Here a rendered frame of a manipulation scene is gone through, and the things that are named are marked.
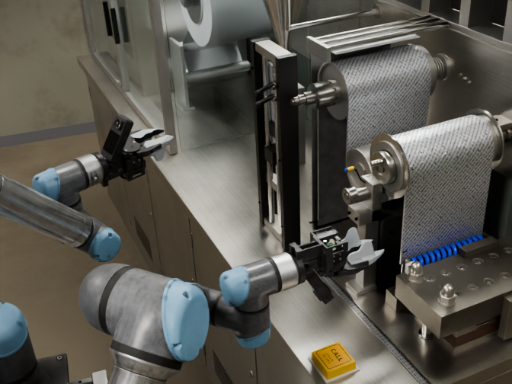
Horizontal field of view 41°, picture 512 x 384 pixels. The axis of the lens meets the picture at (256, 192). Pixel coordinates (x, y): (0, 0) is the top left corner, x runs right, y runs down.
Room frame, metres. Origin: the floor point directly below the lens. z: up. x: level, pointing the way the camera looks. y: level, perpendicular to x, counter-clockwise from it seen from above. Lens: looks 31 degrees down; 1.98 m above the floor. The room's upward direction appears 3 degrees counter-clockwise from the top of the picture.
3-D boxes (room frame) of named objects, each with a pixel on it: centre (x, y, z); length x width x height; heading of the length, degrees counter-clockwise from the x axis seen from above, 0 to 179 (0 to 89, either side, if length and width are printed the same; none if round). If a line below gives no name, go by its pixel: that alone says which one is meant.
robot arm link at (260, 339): (1.11, 0.04, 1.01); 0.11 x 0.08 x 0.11; 61
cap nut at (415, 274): (1.18, -0.34, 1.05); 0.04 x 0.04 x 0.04
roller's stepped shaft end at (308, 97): (1.50, -0.12, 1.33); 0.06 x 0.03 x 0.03; 113
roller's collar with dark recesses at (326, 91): (1.53, -0.18, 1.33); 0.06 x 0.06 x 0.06; 23
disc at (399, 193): (1.31, -0.30, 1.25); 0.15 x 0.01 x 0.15; 23
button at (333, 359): (1.07, -0.15, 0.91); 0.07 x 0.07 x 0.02; 23
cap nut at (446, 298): (1.10, -0.39, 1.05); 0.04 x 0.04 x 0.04
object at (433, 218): (1.30, -0.43, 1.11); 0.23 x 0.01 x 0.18; 113
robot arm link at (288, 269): (1.13, -0.05, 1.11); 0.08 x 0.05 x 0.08; 23
